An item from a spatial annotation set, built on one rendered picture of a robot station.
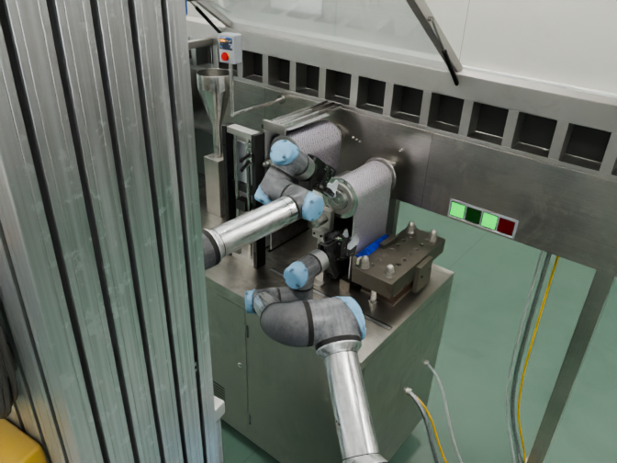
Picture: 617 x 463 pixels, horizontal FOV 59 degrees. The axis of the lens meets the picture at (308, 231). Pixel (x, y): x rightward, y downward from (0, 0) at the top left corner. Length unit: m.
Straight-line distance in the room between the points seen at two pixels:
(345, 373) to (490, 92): 1.03
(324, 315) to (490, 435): 1.66
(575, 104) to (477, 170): 0.37
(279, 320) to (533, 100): 1.04
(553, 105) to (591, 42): 2.37
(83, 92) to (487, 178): 1.57
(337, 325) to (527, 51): 3.26
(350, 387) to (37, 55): 1.00
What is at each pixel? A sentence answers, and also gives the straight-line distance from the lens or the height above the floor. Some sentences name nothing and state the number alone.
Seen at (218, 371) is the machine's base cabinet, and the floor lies 0.40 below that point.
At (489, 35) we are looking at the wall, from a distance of 4.38.
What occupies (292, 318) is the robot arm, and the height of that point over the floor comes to 1.24.
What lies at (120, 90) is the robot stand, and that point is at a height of 1.92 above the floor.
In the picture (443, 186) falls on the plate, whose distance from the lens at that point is 2.04.
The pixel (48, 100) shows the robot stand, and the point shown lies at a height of 1.93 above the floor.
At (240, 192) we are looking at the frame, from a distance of 2.06.
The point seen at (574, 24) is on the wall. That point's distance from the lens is 4.20.
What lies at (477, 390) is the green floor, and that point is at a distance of 3.05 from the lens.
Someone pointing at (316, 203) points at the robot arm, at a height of 1.42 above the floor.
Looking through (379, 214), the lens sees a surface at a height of 1.14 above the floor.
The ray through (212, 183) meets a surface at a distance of 2.43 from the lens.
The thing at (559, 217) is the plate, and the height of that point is 1.28.
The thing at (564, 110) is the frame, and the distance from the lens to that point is 1.83.
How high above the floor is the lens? 2.08
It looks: 30 degrees down
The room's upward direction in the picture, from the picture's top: 2 degrees clockwise
